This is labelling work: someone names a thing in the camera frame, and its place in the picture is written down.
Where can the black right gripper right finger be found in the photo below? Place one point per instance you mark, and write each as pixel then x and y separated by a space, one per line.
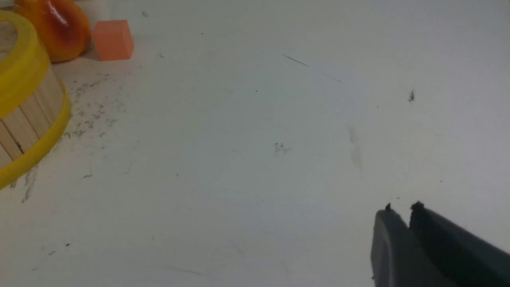
pixel 459 255

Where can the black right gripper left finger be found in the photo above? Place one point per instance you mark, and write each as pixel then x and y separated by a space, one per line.
pixel 397 259

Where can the yellow bamboo steamer basket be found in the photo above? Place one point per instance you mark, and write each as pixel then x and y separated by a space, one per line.
pixel 35 107

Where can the orange foam cube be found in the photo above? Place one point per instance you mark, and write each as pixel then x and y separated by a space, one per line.
pixel 112 40

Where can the orange yellow toy pear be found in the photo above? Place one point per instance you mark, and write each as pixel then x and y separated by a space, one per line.
pixel 61 24

